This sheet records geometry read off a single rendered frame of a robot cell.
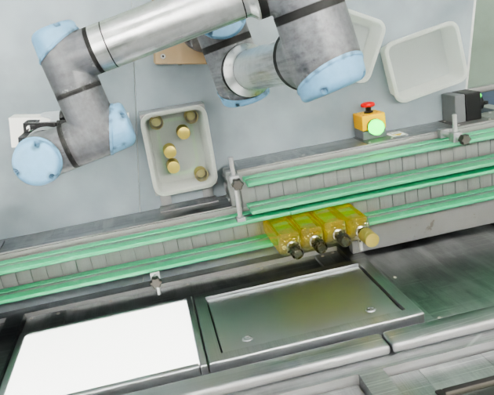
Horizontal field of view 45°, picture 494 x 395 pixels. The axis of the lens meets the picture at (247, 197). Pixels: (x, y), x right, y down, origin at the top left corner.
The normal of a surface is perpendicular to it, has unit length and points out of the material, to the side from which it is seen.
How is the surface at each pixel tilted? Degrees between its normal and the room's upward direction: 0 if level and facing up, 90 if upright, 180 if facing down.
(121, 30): 19
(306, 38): 34
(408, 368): 0
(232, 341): 90
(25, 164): 1
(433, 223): 0
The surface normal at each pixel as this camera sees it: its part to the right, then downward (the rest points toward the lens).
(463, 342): -0.15, -0.95
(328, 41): 0.11, 0.22
